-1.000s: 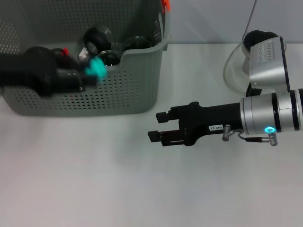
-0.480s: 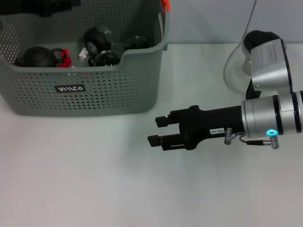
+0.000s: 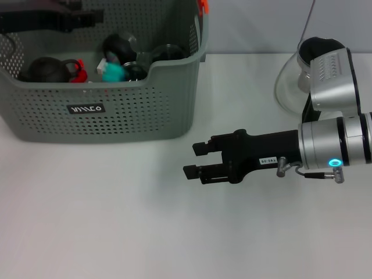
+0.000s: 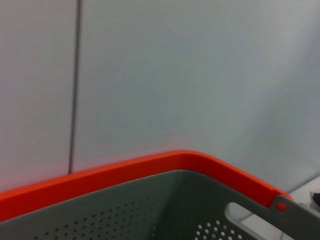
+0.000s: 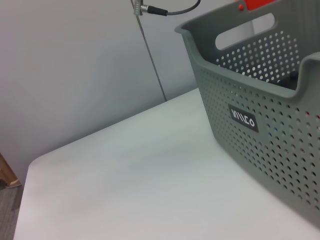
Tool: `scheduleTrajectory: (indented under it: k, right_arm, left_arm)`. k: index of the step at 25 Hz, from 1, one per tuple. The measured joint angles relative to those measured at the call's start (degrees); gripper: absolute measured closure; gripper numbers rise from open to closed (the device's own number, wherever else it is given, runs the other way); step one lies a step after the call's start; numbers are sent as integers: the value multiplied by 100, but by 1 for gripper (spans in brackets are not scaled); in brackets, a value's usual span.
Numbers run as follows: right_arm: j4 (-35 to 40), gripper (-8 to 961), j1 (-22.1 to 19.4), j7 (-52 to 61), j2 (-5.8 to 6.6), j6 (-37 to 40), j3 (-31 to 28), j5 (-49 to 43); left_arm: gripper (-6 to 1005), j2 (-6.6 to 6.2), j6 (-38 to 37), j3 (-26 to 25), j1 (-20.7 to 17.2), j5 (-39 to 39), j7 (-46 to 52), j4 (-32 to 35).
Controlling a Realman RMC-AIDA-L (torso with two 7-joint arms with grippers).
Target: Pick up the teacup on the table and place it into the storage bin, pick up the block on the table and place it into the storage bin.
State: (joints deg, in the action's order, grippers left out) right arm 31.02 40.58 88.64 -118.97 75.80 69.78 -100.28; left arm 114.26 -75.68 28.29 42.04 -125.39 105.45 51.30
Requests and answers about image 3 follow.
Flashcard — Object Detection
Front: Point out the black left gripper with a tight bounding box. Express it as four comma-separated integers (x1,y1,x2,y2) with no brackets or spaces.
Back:
0,0,105,35

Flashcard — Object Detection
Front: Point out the thin grey wall cable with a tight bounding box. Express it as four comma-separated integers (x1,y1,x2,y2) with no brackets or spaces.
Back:
299,0,316,41

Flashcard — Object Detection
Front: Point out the teal building brick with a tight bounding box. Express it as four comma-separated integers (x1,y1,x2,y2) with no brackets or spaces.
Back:
101,59,128,83

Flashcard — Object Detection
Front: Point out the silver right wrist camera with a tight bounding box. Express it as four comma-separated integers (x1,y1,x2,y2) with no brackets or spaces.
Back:
309,48,363,117

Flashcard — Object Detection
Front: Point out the dark clay teapot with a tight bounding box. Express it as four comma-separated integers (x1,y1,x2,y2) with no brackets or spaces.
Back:
18,56,78,83

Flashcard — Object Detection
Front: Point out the glass teacup with black base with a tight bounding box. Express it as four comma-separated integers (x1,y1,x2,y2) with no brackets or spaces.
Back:
123,60,149,83
151,44,188,63
103,33,152,67

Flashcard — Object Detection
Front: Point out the grey-green perforated storage bin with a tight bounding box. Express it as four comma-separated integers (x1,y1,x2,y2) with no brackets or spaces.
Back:
0,0,210,145

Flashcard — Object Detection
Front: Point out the right gripper cable with plug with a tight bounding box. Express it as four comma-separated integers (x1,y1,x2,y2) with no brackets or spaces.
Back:
276,156,335,178

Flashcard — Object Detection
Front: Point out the dark red brick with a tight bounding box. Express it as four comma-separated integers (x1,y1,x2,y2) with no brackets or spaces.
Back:
70,68,90,84

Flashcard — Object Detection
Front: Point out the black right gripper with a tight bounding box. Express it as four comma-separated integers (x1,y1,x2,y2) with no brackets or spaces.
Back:
183,129,303,185

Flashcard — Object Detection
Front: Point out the white building brick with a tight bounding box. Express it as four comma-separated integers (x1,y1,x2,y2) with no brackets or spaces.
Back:
96,58,109,74

